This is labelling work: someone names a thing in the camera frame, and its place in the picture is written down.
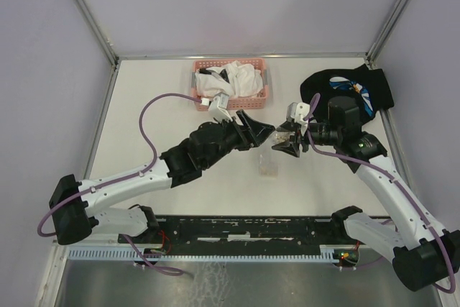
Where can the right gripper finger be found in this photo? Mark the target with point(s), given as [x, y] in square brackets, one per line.
[288, 127]
[288, 147]

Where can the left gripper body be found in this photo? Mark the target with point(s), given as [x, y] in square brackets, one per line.
[242, 140]

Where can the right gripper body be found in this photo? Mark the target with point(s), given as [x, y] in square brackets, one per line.
[299, 138]

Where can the clear pill bottle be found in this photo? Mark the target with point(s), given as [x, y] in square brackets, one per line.
[279, 137]

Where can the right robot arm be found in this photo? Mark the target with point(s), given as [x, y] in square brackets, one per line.
[420, 248]

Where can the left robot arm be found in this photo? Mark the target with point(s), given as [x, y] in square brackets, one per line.
[82, 208]

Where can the pink plastic basket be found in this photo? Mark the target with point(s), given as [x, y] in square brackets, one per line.
[257, 102]

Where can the white cloth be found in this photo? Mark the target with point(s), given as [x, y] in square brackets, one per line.
[236, 79]

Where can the black garment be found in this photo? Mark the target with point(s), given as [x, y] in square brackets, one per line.
[369, 88]

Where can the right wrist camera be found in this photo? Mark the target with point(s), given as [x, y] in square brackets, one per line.
[297, 115]

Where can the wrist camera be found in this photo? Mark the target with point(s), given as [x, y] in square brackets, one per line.
[217, 107]
[297, 115]

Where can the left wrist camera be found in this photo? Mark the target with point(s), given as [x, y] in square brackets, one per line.
[217, 107]

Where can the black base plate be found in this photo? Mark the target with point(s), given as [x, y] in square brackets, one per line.
[256, 235]

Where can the white cable duct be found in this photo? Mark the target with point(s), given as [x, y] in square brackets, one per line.
[325, 255]

